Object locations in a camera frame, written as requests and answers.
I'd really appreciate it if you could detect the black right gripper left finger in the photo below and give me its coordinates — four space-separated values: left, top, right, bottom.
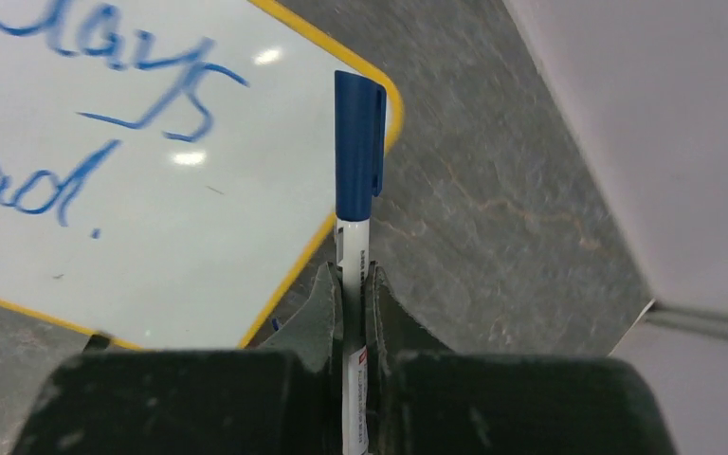
12 264 342 454

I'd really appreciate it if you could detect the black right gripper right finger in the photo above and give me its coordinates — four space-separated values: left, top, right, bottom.
367 264 677 454

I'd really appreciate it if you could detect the blue whiteboard marker pen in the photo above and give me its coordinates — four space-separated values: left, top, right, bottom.
335 218 370 454

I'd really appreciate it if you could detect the yellow framed whiteboard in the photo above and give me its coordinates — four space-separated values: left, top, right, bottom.
0 1 404 349

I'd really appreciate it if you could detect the blue marker cap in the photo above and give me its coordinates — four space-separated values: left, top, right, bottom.
335 70 387 222

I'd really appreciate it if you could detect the metal whiteboard stand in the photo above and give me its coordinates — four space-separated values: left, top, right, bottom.
82 333 113 352

